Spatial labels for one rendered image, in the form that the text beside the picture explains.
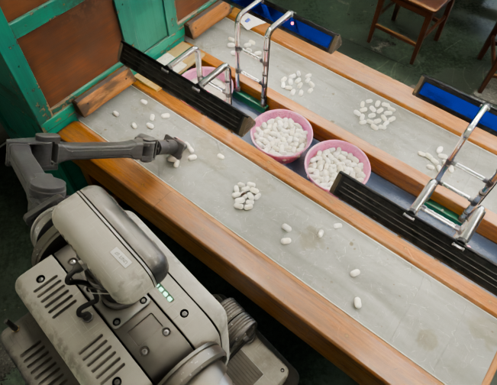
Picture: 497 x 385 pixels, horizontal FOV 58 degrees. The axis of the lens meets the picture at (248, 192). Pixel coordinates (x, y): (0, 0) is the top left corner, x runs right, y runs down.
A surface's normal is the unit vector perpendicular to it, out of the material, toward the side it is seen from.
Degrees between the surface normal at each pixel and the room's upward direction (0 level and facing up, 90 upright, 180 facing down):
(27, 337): 1
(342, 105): 0
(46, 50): 90
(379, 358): 0
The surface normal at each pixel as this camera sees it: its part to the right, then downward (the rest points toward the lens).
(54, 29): 0.78, 0.53
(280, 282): 0.01, -0.56
